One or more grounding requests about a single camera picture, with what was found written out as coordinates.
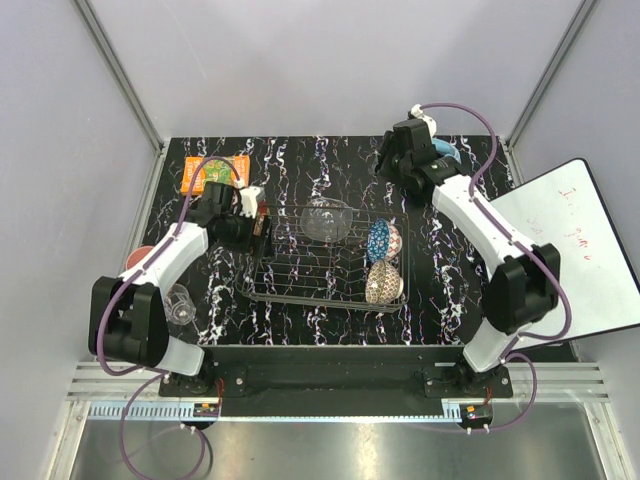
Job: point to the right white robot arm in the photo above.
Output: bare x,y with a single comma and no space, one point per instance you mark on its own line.
523,277

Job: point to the white whiteboard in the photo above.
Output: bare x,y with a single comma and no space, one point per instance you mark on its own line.
564,207

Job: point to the orange book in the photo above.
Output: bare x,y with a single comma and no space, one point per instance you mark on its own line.
215,171

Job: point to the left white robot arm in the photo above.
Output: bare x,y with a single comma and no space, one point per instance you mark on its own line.
127,312

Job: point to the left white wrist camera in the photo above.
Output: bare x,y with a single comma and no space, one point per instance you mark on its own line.
250,199

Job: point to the beige patterned bowl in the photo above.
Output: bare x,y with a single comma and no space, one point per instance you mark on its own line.
384,283

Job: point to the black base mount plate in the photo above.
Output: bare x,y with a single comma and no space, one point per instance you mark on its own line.
244,372

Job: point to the clear drinking glass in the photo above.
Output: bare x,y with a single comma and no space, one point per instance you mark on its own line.
179,307

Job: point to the blue triangle pattern bowl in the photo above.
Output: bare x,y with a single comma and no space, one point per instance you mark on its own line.
384,241

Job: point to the clear glass bowl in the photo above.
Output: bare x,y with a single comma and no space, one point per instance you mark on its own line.
326,220

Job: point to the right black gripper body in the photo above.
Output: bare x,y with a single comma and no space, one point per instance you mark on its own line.
391,165

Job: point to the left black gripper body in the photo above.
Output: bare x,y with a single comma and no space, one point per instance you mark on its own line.
240,232

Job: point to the wire dish rack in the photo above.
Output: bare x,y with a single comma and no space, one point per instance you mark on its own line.
308,272

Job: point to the small pink cup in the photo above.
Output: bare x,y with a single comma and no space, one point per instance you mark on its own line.
137,255

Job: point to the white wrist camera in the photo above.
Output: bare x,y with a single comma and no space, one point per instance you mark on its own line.
417,112
250,199

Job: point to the light blue headphones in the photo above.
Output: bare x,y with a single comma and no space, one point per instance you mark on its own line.
445,148

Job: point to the red floral plate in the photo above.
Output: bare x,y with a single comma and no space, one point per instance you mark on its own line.
262,226

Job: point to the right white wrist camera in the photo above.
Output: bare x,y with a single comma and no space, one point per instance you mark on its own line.
417,112

